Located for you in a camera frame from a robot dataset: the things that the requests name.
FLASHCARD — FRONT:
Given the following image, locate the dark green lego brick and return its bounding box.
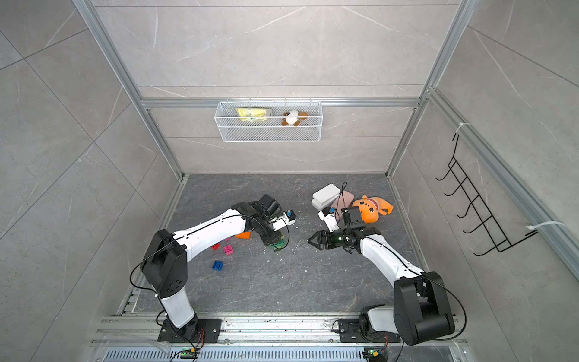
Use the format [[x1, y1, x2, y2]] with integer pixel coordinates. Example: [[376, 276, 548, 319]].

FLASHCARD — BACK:
[[271, 240, 287, 251]]

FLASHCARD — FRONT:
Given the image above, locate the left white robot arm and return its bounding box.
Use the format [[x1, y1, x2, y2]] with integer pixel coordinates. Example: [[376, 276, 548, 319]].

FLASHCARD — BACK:
[[137, 194, 296, 329]]

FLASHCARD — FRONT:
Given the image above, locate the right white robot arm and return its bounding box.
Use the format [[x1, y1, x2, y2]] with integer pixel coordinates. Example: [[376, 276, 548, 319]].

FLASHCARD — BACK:
[[308, 208, 455, 346]]

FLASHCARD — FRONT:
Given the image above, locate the orange lego brick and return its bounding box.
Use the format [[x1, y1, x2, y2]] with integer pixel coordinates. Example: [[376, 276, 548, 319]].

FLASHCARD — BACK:
[[235, 232, 251, 239]]

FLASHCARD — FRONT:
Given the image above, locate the lower magenta lego brick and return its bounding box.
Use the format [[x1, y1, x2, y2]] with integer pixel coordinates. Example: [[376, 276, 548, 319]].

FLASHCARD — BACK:
[[223, 245, 234, 256]]

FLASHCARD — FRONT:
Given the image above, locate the blue lego brick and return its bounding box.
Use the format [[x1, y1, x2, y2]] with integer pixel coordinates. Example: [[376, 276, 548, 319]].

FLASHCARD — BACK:
[[212, 260, 224, 271]]

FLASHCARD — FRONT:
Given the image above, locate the orange plush toy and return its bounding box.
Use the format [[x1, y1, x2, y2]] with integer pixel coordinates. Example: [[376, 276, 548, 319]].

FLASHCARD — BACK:
[[352, 195, 394, 224]]

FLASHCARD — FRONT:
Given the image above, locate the pink rectangular box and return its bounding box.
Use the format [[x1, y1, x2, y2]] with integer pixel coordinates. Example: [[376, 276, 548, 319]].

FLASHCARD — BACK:
[[330, 191, 354, 221]]

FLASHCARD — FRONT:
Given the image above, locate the white rectangular box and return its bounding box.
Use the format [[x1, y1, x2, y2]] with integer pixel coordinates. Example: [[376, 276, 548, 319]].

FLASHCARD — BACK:
[[312, 183, 340, 211]]

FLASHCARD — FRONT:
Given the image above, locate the brown white plush toy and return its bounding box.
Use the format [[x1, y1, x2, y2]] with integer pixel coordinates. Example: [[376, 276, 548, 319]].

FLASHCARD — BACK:
[[281, 110, 308, 127]]

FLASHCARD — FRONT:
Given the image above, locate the yellow packet in basket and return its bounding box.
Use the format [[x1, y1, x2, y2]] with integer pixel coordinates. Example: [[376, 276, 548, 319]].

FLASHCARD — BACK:
[[236, 107, 273, 123]]

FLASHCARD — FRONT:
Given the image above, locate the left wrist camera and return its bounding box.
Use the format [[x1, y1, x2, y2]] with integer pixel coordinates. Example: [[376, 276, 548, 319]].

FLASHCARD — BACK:
[[271, 210, 296, 231]]

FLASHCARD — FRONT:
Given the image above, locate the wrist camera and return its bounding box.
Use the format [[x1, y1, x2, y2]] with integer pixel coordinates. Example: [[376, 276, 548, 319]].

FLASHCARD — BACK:
[[271, 210, 296, 231], [318, 207, 339, 232]]

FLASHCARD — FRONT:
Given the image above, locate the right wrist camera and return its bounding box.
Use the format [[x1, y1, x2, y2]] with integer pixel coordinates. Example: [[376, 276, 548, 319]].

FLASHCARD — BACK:
[[318, 207, 339, 232]]

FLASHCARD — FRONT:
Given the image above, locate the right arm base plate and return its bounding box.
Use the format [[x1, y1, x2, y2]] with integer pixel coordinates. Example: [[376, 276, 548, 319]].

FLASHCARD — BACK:
[[332, 318, 401, 343]]

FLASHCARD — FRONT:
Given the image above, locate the white wire basket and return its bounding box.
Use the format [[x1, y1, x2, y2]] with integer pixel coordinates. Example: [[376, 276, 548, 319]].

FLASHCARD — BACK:
[[214, 100, 324, 143]]

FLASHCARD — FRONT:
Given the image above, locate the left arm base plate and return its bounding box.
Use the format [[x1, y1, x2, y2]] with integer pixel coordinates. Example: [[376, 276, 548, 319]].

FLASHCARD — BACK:
[[157, 318, 223, 344]]

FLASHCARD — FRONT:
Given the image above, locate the black wall hook rack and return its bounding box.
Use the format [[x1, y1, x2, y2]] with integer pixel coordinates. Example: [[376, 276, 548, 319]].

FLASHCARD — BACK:
[[436, 134, 538, 257]]

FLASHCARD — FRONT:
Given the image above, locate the aluminium mounting rail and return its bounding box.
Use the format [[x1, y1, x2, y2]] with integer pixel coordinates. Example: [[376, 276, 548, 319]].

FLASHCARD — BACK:
[[92, 314, 467, 349]]

